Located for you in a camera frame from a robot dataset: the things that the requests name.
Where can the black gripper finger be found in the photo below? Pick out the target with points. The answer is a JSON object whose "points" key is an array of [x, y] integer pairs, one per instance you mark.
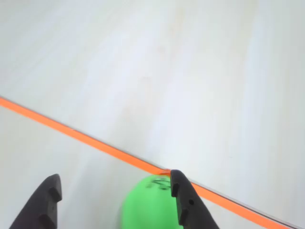
{"points": [[190, 205], [40, 205]]}

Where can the orange tape border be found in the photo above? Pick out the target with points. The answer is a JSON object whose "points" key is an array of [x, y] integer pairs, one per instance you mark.
{"points": [[95, 140]]}

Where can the green rubber duck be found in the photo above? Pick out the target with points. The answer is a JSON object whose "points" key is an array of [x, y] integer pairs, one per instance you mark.
{"points": [[147, 205]]}

